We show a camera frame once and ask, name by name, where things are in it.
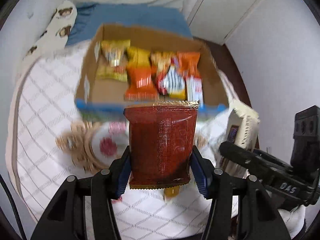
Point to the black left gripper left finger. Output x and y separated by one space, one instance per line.
64 217

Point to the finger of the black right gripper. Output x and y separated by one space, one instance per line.
252 161

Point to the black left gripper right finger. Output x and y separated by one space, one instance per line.
258 217

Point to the cream chocolate stick box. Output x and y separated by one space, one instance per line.
243 125

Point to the red white spicy strip packet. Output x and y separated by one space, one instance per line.
194 89

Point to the dark red biscuit packet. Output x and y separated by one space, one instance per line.
161 138

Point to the orange snack packet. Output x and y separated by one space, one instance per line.
141 86
187 63

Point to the egg yolk snack packet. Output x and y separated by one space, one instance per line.
171 192

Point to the white quilted floral mat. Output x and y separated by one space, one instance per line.
44 108

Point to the orange snack packet in box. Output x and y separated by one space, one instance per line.
187 63

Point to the red white snack packet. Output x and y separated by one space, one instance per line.
169 82

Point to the yellow snack packet in box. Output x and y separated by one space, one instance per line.
138 58

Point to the milk carton cardboard box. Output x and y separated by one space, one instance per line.
107 95

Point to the yellow orange chip packet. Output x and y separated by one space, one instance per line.
113 62

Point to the white door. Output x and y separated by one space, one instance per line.
214 20

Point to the bear pattern pillow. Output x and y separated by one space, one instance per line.
56 34

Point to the blue bed sheet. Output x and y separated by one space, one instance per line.
92 15

